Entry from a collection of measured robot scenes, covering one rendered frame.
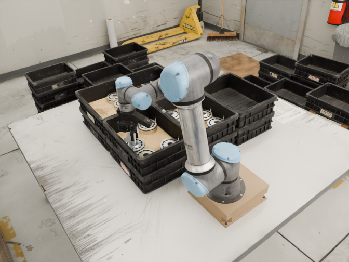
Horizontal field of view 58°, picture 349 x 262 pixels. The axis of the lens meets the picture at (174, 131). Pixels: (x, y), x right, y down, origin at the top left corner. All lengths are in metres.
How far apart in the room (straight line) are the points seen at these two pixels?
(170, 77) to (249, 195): 0.68
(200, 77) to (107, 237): 0.79
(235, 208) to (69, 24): 3.94
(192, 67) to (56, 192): 0.99
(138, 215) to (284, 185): 0.71
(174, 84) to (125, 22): 4.26
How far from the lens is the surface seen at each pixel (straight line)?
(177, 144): 1.47
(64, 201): 1.63
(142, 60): 3.44
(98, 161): 1.79
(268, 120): 1.93
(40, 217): 2.60
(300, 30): 4.60
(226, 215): 1.37
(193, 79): 1.01
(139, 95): 1.34
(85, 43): 5.00
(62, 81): 3.13
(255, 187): 1.48
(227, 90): 2.10
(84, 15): 4.91
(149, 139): 1.67
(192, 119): 1.07
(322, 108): 2.62
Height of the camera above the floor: 1.84
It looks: 36 degrees down
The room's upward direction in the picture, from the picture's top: 3 degrees counter-clockwise
